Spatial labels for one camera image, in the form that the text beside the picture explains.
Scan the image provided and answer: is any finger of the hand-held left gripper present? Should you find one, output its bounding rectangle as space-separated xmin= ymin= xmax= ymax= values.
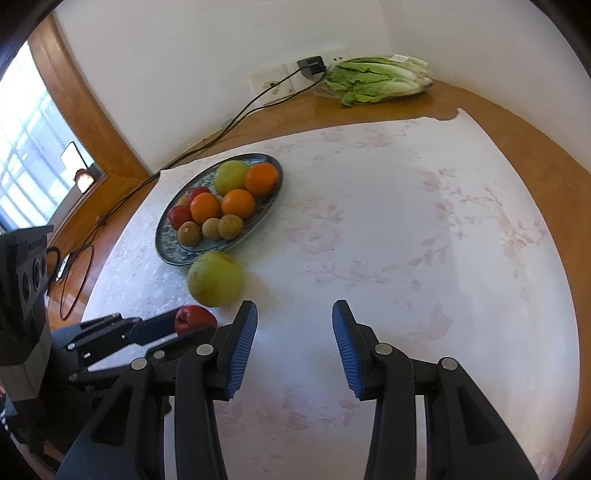
xmin=68 ymin=325 xmax=219 ymax=387
xmin=67 ymin=311 xmax=180 ymax=366

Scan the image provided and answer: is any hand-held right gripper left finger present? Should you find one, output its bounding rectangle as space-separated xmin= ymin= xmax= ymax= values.
xmin=55 ymin=300 xmax=258 ymax=480

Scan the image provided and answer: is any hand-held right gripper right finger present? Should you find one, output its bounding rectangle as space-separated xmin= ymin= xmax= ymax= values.
xmin=331 ymin=299 xmax=539 ymax=480

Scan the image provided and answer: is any yellow-green pear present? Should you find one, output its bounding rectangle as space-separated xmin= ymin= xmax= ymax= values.
xmin=187 ymin=251 xmax=245 ymax=308

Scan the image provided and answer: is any blue patterned porcelain plate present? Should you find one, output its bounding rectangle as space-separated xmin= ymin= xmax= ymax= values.
xmin=154 ymin=153 xmax=283 ymax=267

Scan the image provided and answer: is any round orange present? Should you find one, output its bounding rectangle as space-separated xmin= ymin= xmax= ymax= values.
xmin=220 ymin=189 xmax=257 ymax=219
xmin=189 ymin=192 xmax=221 ymax=225

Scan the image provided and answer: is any smooth green apple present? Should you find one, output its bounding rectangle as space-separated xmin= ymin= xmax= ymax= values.
xmin=213 ymin=160 xmax=251 ymax=197

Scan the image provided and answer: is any oval orange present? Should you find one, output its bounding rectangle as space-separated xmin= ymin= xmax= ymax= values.
xmin=244 ymin=163 xmax=280 ymax=197

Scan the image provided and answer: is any white floral tablecloth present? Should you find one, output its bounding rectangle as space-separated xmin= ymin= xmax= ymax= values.
xmin=81 ymin=107 xmax=580 ymax=480

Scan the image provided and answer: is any window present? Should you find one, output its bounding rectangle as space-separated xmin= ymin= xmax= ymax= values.
xmin=0 ymin=41 xmax=63 ymax=232

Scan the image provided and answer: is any bagged romaine lettuce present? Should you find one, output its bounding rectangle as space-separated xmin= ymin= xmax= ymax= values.
xmin=322 ymin=54 xmax=435 ymax=108

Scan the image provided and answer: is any black power cable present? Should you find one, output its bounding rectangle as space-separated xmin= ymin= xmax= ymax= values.
xmin=46 ymin=69 xmax=324 ymax=320

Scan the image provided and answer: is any wooden window frame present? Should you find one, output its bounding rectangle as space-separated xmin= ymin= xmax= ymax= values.
xmin=0 ymin=14 xmax=153 ymax=259

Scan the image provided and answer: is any black wall charger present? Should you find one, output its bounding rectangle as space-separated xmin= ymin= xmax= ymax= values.
xmin=297 ymin=56 xmax=327 ymax=80

